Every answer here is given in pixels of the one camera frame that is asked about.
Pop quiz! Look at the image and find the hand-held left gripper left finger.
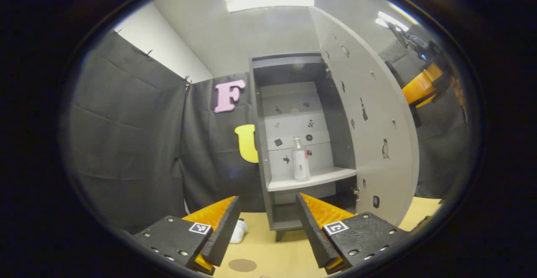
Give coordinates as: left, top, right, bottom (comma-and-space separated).
132, 196, 242, 275

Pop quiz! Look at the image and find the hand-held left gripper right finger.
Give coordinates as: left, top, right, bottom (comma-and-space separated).
295, 192, 411, 274

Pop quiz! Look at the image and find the brown round coaster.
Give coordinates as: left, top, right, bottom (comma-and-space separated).
228, 258, 257, 273

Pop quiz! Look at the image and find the beige cabinet door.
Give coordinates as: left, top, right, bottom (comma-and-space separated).
310, 6, 420, 227

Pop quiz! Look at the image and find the white bottle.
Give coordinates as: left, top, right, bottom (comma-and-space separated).
292, 136, 311, 182

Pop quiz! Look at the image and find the dark grey cabinet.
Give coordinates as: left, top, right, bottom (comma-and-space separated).
250, 52, 357, 242

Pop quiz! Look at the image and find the white cabinet shelf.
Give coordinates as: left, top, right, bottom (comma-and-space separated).
267, 167, 357, 192

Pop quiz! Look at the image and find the small white object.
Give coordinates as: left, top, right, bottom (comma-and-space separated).
230, 219, 248, 244

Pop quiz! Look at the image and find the small ceiling light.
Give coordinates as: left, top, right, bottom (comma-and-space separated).
375, 10, 409, 32

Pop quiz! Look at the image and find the black backdrop cloth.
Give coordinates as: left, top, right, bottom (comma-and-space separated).
63, 31, 470, 232

